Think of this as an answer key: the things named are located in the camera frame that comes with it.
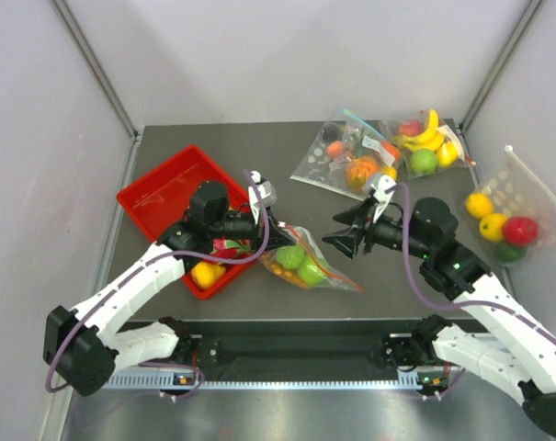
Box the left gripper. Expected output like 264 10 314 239
209 206 296 256

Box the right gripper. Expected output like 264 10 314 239
322 196 433 260

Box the zip bag with red zipper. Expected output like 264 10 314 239
258 224 363 292

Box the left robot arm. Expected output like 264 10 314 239
42 172 293 397

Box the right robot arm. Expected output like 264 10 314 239
323 198 556 438

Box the green apple in red-zip bag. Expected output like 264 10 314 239
296 254 327 287

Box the dotted flat zip bag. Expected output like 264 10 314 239
290 121 346 192

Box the yellow mango in blue-zip bag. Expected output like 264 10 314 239
381 166 397 181

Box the zip bag with blue zipper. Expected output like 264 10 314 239
323 109 402 196

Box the green apple in banana bag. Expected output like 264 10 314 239
410 149 437 175

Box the zip bag with bananas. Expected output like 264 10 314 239
384 108 476 179

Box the yellow banana bunch in bag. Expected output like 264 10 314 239
394 108 445 153

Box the yellow lemon in banana bag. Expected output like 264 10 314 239
436 141 460 169

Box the dotted zip bag with lemons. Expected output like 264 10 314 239
460 145 556 267

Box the red apple in dotted bag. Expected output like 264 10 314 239
502 216 539 246

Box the orange mandarin cluster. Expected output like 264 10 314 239
266 261 301 284

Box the pink dragon fruit toy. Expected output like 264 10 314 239
211 239 253 260

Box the orange pineapple toy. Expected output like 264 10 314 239
346 155 379 192

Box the orange persimmon toy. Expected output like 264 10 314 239
325 141 347 160

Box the yellow fruit in tray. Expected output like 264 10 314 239
190 261 226 290

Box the orange tomato toy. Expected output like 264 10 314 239
381 141 402 162

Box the red peach toy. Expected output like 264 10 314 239
398 119 424 137

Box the red plastic tray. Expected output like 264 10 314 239
116 144 265 301

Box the yellow lemon left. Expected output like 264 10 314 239
465 193 494 220

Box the yellow orange with green stem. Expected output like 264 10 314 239
479 213 508 243

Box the dark green avocado toy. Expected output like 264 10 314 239
494 242 527 265

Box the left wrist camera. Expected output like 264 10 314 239
248 171 278 209

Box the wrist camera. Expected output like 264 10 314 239
363 172 396 224
248 171 278 209

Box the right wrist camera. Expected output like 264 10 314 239
363 172 396 224

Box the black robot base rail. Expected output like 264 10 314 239
139 316 485 382

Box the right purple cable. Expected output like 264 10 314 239
387 183 556 357

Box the white slotted cable duct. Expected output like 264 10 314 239
103 368 448 390

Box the aluminium corner post left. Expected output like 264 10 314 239
48 0 140 140

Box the aluminium corner post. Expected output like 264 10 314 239
48 0 140 140
459 0 547 134

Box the aluminium corner post right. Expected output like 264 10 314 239
459 0 547 134

